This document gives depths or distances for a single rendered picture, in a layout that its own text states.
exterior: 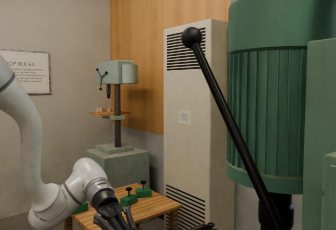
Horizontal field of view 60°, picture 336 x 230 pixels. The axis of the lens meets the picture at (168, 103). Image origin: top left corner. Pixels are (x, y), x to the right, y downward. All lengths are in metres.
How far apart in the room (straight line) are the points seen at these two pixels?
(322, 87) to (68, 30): 3.30
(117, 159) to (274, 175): 2.34
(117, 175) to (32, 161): 1.85
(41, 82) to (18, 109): 2.54
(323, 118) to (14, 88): 0.71
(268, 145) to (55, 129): 3.16
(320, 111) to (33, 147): 0.77
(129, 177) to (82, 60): 1.51
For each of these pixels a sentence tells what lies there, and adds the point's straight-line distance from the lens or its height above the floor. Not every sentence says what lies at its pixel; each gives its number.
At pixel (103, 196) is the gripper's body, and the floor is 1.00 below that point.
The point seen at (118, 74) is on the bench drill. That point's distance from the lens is 2.68.
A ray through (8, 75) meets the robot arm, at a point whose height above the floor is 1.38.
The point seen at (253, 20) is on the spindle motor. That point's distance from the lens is 0.47.
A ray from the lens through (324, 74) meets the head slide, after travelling 0.43.
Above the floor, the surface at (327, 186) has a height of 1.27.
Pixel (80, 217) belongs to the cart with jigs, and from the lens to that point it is 2.04.
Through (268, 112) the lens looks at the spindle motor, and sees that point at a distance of 0.46.
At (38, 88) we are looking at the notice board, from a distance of 3.40.
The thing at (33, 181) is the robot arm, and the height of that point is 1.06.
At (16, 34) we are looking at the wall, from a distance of 3.41.
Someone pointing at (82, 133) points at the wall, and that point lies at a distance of 3.62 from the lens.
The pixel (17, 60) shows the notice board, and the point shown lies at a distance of 3.36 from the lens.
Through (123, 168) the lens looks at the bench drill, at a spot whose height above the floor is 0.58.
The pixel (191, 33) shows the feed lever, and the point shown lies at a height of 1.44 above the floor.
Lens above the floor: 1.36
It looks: 4 degrees down
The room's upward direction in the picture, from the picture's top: straight up
